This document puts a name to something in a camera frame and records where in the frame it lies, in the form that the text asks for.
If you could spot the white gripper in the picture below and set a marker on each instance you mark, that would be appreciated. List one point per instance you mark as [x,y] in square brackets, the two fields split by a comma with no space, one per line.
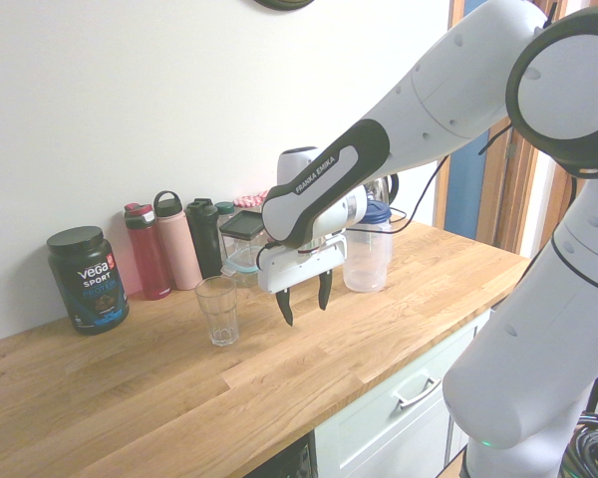
[299,271]

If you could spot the clear plastic pitcher blue lid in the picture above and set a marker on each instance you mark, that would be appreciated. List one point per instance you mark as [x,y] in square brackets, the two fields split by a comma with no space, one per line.
[366,261]

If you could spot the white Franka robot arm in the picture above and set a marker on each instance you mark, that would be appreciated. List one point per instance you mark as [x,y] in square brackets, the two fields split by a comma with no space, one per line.
[453,99]

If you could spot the pink insulated water bottle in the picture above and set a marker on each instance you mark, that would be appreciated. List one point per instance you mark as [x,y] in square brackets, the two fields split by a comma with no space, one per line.
[179,249]

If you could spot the red water bottle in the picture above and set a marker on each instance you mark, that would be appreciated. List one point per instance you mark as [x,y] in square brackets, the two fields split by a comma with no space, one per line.
[149,259]

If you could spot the glass container teal clip lid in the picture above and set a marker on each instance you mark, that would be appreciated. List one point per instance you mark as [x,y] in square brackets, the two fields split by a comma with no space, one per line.
[241,270]

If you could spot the clear faceted drinking glass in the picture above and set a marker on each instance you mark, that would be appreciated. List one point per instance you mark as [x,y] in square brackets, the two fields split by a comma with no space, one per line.
[219,318]

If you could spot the clear container black square lid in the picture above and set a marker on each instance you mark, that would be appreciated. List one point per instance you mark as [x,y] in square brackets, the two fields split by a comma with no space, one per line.
[241,224]

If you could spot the red checkered lid jar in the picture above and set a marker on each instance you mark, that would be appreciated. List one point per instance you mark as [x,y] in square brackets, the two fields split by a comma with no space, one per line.
[249,200]

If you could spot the black shaker bottle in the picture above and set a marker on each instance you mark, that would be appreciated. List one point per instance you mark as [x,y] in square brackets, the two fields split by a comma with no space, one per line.
[204,239]

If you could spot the green lid glass jar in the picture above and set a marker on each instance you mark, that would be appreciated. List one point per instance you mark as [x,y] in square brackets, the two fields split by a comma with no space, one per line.
[224,210]

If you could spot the white rounded appliance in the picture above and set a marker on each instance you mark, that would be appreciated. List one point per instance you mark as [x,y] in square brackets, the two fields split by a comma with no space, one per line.
[296,164]

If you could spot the dark dishwasher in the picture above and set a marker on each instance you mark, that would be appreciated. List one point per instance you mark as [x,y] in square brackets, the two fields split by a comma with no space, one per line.
[294,463]

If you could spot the blue door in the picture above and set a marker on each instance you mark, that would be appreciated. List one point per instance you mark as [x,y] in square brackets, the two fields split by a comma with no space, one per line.
[466,199]

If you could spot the black Vega protein tub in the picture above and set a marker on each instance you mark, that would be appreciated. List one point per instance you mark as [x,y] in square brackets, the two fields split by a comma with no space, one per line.
[87,284]

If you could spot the wooden door frame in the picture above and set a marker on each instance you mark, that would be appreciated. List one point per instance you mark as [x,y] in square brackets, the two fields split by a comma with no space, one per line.
[498,199]

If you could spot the dark round wall object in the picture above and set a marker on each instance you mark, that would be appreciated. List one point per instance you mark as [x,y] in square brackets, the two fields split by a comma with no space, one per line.
[284,4]

